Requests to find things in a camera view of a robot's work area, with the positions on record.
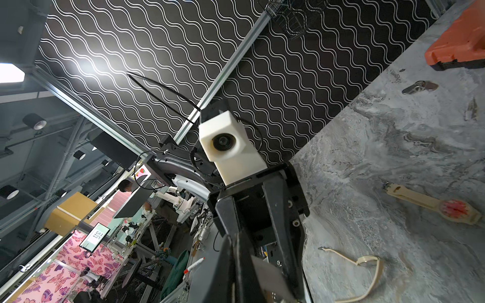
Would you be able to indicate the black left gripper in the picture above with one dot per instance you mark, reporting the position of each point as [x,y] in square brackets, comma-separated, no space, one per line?
[267,207]

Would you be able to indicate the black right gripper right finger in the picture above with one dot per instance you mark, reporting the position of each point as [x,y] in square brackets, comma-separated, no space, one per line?
[247,285]

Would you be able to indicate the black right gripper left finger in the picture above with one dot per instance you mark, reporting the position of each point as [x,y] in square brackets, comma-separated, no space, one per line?
[221,283]

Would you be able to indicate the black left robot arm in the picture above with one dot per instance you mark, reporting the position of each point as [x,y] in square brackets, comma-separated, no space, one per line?
[192,171]

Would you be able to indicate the small metal clasp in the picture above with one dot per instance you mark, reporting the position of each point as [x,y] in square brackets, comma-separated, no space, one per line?
[420,86]

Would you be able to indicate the red plastic tool case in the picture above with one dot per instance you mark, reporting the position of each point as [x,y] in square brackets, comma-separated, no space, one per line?
[462,44]

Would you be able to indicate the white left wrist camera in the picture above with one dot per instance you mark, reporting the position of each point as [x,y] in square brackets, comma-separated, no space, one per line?
[226,144]

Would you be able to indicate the black wire basket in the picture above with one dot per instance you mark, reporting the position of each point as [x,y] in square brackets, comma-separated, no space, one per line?
[295,17]

